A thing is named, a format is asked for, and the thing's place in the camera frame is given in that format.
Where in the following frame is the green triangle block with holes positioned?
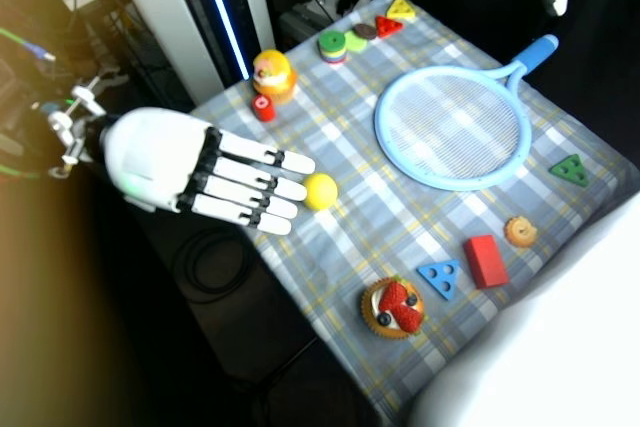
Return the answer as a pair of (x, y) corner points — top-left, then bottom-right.
(548, 153), (590, 189)

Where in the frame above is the tan round toy biscuit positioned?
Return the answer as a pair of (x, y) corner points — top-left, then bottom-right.
(503, 215), (539, 248)

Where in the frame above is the red rectangular block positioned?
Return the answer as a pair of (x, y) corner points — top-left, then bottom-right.
(462, 234), (511, 291)

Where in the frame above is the white pillar with blue light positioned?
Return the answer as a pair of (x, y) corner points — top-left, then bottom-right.
(102, 0), (276, 106)

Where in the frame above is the grey power strip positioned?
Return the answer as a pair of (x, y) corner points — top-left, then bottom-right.
(277, 0), (346, 43)

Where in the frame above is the yellow triangle block with holes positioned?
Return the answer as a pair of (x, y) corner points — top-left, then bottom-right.
(385, 0), (418, 22)

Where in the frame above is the red cylinder with white ring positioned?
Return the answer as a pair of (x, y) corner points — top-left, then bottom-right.
(251, 93), (278, 123)

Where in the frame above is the light blue toy racket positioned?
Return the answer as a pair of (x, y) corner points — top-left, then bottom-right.
(373, 34), (560, 192)

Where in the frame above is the red triangle block with holes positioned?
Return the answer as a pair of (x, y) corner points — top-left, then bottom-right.
(374, 14), (405, 39)

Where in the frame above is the blue plaid table cloth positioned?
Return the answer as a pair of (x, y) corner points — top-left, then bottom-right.
(189, 0), (640, 427)

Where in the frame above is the strawberry toy cupcake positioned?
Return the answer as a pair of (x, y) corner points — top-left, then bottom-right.
(360, 274), (426, 341)

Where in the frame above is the white blurred robot body shell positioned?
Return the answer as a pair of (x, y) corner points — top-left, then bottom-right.
(407, 191), (640, 427)

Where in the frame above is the green-topped stacked ring toy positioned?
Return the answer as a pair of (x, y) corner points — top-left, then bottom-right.
(317, 30), (348, 66)

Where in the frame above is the light green cookie toy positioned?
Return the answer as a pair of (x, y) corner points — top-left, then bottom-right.
(343, 29), (370, 54)

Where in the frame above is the yellow foam ball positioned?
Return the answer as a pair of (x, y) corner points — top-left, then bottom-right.
(303, 173), (339, 212)

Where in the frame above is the blue triangle block with holes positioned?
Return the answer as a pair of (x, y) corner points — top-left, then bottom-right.
(416, 259), (462, 302)

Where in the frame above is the black coiled cable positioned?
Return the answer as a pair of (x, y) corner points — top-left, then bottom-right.
(172, 226), (256, 306)

